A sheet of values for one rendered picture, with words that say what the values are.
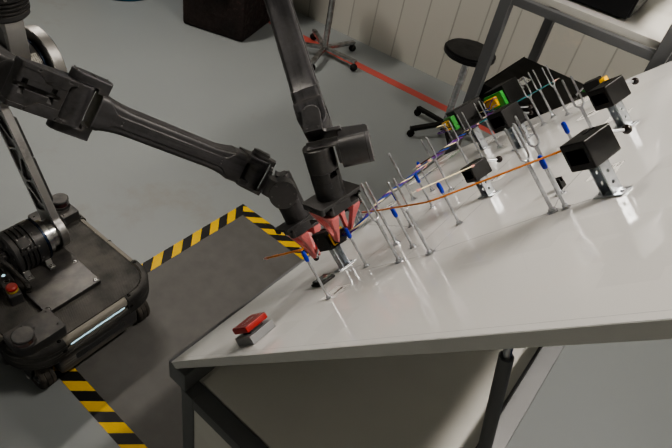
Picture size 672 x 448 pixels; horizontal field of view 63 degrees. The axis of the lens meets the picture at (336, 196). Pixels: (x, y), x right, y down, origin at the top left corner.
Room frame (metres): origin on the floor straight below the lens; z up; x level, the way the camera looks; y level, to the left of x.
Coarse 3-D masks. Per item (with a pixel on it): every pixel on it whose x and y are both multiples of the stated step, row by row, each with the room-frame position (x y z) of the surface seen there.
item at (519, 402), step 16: (544, 352) 0.77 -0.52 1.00; (560, 352) 0.78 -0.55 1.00; (528, 368) 0.72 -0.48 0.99; (544, 368) 0.73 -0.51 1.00; (528, 384) 0.68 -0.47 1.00; (512, 400) 0.64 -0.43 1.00; (528, 400) 0.64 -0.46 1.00; (512, 416) 0.60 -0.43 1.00; (496, 432) 0.56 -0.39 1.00; (512, 432) 0.57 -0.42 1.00
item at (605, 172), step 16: (592, 128) 0.68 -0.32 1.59; (608, 128) 0.66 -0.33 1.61; (624, 128) 0.70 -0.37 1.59; (576, 144) 0.63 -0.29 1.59; (592, 144) 0.63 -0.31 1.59; (608, 144) 0.64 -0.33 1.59; (576, 160) 0.65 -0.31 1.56; (592, 160) 0.62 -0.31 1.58; (608, 160) 0.64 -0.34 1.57; (592, 176) 0.64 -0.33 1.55; (608, 176) 0.63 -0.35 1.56; (608, 192) 0.63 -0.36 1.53; (624, 192) 0.61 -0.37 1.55
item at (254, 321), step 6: (264, 312) 0.62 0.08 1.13; (246, 318) 0.62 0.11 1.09; (252, 318) 0.61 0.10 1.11; (258, 318) 0.60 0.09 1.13; (264, 318) 0.61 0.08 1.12; (240, 324) 0.60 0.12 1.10; (246, 324) 0.59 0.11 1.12; (252, 324) 0.59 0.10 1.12; (258, 324) 0.60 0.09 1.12; (234, 330) 0.59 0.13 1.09; (240, 330) 0.58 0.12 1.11; (246, 330) 0.58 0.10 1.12; (252, 330) 0.59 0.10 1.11
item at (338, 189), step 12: (312, 180) 0.80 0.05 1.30; (324, 180) 0.79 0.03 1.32; (336, 180) 0.80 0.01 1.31; (324, 192) 0.79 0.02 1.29; (336, 192) 0.80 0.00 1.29; (348, 192) 0.81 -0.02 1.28; (360, 192) 0.83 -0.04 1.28; (312, 204) 0.78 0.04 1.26; (324, 204) 0.78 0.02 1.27; (336, 204) 0.78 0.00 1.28
